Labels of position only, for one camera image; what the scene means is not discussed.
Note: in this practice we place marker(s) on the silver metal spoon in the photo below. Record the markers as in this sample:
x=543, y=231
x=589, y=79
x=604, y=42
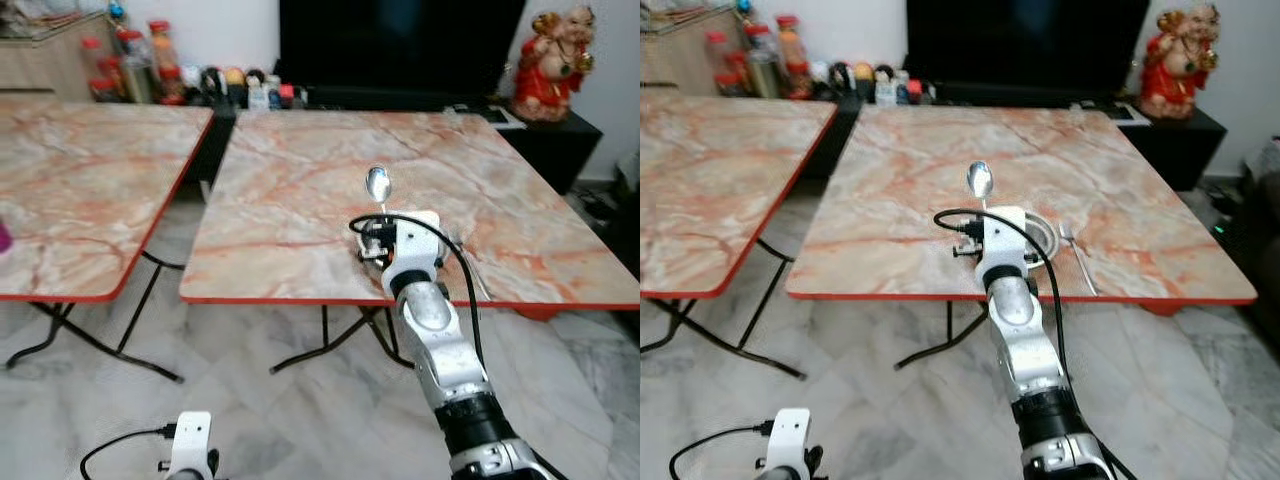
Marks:
x=378, y=184
x=979, y=180

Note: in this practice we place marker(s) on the marble pattern folding table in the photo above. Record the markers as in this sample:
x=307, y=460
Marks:
x=720, y=180
x=300, y=200
x=80, y=180
x=900, y=200

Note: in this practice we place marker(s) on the small red object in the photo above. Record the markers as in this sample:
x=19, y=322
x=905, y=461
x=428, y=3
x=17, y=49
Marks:
x=286, y=95
x=913, y=90

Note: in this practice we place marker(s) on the flat grey electronic device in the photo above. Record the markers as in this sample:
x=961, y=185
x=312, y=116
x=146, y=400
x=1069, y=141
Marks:
x=1110, y=112
x=490, y=116

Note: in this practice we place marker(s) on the small black doll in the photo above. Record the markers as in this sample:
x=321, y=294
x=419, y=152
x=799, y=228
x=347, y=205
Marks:
x=885, y=72
x=212, y=85
x=257, y=76
x=839, y=80

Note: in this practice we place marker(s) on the small yellow doll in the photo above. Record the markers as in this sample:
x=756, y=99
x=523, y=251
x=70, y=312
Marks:
x=235, y=80
x=861, y=76

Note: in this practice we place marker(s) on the black flat television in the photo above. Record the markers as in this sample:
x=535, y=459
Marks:
x=1030, y=40
x=400, y=40

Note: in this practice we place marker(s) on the small white doll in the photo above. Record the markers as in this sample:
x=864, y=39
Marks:
x=195, y=82
x=820, y=76

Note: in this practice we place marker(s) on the red gold laughing figurine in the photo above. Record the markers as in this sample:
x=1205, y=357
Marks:
x=550, y=80
x=1175, y=80

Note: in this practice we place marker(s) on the steel tumbler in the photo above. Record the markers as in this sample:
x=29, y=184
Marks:
x=137, y=82
x=766, y=78

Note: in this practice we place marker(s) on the tall red lid jar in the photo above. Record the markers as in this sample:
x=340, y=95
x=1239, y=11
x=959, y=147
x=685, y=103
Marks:
x=163, y=45
x=791, y=40

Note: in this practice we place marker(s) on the small red lid jar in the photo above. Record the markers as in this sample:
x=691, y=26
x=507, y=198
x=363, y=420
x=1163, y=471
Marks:
x=737, y=78
x=104, y=90

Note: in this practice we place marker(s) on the red lid plastic jar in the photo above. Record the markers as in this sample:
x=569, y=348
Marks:
x=127, y=42
x=93, y=58
x=716, y=52
x=759, y=38

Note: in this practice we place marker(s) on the purple plastic cup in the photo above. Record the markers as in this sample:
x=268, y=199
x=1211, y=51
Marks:
x=4, y=237

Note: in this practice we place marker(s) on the blue ball trophy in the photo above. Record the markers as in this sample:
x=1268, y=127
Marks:
x=116, y=12
x=744, y=10

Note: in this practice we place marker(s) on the light wooden drawer cabinet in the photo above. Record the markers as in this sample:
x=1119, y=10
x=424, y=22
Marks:
x=40, y=65
x=680, y=60

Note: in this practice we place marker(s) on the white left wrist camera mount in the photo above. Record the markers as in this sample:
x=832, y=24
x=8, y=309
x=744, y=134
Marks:
x=790, y=435
x=190, y=440

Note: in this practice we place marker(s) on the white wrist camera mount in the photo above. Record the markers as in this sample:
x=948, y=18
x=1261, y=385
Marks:
x=190, y=440
x=415, y=250
x=1003, y=245
x=790, y=435

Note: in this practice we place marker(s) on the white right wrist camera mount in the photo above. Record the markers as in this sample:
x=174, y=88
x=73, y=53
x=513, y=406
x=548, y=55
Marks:
x=415, y=250
x=1003, y=245

